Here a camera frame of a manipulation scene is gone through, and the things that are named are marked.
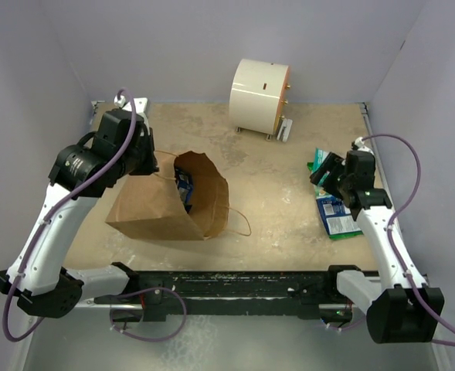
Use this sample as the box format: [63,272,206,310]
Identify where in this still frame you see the blue snack bag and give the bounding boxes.
[315,195,363,237]

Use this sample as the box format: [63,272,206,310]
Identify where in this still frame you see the brown paper bag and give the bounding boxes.
[106,151,233,241]

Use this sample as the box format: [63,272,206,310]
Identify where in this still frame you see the teal candy bag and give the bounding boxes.
[311,148,336,175]

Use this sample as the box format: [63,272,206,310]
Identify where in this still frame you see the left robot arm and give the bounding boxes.
[0,108,158,318]

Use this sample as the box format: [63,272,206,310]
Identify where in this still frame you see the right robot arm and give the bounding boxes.
[310,150,444,343]

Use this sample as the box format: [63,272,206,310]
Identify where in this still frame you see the blue small snack packet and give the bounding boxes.
[175,167,194,213]

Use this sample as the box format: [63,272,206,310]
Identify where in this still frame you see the white cylindrical device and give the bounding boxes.
[229,59,293,142]

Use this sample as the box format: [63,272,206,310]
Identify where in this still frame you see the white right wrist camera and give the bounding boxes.
[351,137,375,155]

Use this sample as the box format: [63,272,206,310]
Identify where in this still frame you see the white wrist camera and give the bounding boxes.
[114,96,150,124]
[351,137,375,155]

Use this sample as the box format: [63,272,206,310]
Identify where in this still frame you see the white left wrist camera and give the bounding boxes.
[114,96,150,124]

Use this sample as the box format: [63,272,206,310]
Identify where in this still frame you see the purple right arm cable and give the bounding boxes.
[356,133,455,347]

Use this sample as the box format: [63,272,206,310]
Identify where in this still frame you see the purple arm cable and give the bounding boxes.
[2,87,138,343]
[356,133,455,347]

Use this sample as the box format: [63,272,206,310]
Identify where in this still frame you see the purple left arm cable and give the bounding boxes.
[2,87,138,343]

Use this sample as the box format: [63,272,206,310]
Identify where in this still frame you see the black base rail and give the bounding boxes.
[95,271,352,323]

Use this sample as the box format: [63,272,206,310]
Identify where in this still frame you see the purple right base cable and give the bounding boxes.
[324,305,367,332]

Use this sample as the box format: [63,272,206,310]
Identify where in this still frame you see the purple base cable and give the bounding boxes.
[324,305,367,332]
[109,284,188,342]

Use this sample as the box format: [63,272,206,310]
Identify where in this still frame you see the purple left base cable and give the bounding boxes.
[109,284,188,342]

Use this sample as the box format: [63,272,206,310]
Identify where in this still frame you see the aluminium table frame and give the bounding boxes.
[360,102,450,371]

